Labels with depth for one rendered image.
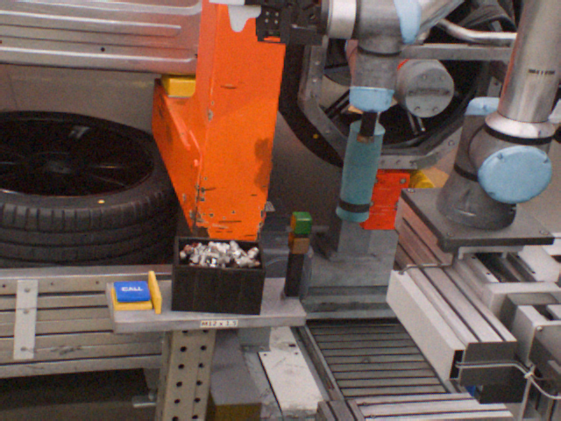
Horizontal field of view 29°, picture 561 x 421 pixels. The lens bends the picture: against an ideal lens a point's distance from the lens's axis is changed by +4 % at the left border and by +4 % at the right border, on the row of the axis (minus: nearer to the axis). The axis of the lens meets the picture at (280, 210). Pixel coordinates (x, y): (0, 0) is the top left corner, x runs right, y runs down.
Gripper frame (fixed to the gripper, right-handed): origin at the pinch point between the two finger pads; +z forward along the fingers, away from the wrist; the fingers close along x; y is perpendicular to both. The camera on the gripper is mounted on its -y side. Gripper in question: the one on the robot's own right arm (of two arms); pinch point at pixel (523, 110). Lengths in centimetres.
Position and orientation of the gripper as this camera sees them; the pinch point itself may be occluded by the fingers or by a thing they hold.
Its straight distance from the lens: 275.1
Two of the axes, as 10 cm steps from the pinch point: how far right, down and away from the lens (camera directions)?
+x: 2.5, 4.6, -8.5
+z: -9.6, 0.0, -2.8
